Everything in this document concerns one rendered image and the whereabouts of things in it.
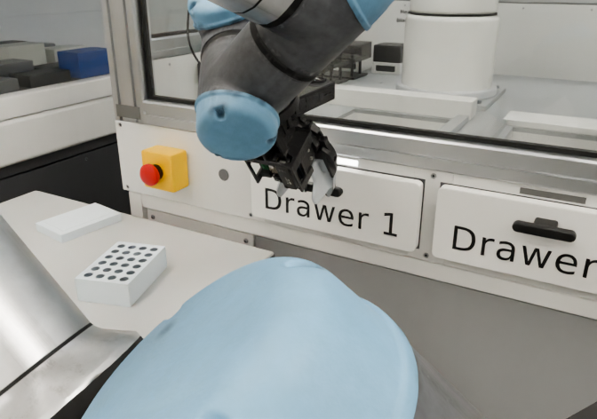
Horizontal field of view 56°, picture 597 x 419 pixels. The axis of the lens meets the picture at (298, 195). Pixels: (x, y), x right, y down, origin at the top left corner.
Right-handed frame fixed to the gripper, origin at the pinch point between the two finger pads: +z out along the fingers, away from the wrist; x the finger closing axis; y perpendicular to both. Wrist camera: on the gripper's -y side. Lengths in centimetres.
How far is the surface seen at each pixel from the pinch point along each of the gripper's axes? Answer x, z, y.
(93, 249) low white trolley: -38.2, 6.8, 17.5
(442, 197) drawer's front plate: 17.8, 2.6, -3.3
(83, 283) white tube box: -25.8, -2.9, 26.0
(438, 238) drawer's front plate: 17.7, 7.8, 0.4
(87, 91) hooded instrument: -80, 15, -24
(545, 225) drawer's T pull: 31.5, 1.3, -1.1
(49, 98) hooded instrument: -80, 9, -15
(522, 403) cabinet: 32.5, 31.2, 12.8
